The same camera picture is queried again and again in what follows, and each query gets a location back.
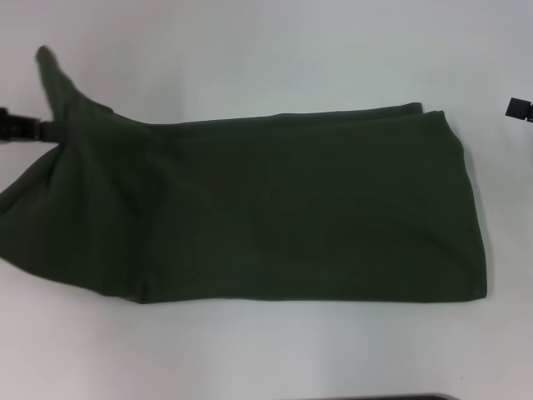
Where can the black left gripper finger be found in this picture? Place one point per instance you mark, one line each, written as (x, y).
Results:
(51, 131)

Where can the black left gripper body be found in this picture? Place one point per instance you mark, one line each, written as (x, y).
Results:
(18, 127)

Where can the dark green T-shirt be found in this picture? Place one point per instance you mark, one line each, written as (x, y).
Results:
(270, 200)

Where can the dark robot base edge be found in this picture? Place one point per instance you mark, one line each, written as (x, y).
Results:
(408, 396)

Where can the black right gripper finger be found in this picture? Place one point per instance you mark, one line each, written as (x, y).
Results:
(520, 109)

